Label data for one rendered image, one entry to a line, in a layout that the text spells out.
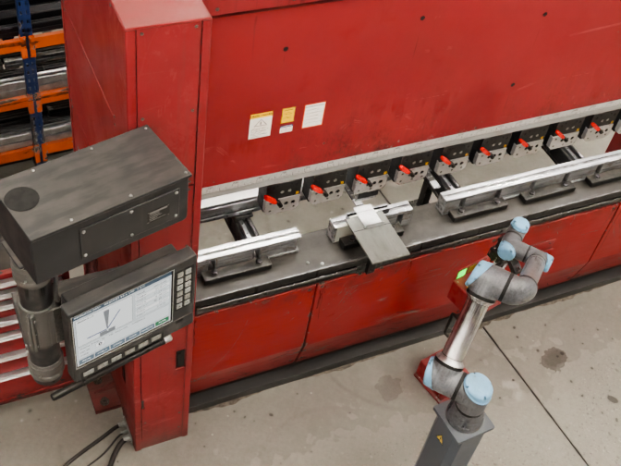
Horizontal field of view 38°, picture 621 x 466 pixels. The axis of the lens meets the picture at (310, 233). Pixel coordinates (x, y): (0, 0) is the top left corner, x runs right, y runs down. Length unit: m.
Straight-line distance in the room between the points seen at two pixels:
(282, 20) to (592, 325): 2.91
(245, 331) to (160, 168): 1.50
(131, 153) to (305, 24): 0.76
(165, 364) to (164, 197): 1.28
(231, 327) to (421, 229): 0.96
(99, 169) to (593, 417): 3.07
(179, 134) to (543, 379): 2.71
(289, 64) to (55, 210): 1.02
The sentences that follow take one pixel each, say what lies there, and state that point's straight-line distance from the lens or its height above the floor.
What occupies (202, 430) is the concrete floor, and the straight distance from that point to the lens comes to 4.31.
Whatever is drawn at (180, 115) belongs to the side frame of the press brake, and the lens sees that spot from 2.75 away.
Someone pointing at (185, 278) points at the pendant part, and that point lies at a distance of 2.88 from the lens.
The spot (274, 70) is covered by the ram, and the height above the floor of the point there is 1.90.
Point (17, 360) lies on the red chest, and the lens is 4.06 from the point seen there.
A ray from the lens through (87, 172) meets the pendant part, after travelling 2.58.
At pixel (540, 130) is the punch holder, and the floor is 1.31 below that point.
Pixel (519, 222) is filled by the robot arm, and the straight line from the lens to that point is 3.79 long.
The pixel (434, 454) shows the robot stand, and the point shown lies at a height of 0.55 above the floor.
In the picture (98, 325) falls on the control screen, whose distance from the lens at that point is 2.81.
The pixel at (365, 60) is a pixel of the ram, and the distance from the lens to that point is 3.22.
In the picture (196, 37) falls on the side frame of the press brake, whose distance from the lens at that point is 2.59.
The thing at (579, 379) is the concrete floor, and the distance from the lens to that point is 4.94.
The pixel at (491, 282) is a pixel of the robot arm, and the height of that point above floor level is 1.32.
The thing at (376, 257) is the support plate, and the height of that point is 1.00.
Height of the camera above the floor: 3.74
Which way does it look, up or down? 47 degrees down
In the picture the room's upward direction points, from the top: 11 degrees clockwise
